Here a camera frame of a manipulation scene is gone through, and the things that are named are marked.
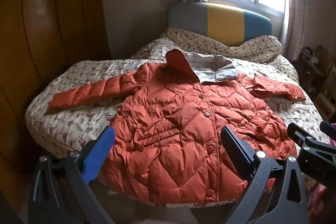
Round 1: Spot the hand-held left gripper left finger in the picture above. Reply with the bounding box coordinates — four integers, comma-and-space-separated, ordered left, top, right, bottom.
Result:
28, 126, 116, 224

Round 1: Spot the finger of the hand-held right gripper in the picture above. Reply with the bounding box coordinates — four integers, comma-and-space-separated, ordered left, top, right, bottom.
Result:
287, 123, 336, 182
320, 120, 336, 146

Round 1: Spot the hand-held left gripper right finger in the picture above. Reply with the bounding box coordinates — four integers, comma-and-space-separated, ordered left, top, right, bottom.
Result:
220, 126, 309, 224

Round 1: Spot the orange quilted down jacket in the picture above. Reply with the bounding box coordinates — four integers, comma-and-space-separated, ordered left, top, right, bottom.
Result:
47, 49, 306, 205

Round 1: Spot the large-flowered bed cover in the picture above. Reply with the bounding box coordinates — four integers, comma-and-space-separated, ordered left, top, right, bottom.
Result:
25, 52, 330, 210

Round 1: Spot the pink cloth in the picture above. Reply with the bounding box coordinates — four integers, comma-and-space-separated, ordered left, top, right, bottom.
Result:
307, 182, 336, 224

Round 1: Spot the cluttered wooden shelf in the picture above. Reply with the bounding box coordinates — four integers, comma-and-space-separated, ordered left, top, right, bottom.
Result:
298, 46, 336, 122

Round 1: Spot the long patterned curtain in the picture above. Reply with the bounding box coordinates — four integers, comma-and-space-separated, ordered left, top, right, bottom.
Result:
282, 0, 318, 62

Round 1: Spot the grey yellow teal headboard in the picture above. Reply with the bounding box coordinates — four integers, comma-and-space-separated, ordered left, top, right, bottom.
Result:
167, 1, 272, 47

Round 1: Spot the brown wooden wardrobe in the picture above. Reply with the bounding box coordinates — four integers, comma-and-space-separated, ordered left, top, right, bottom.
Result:
0, 0, 111, 214

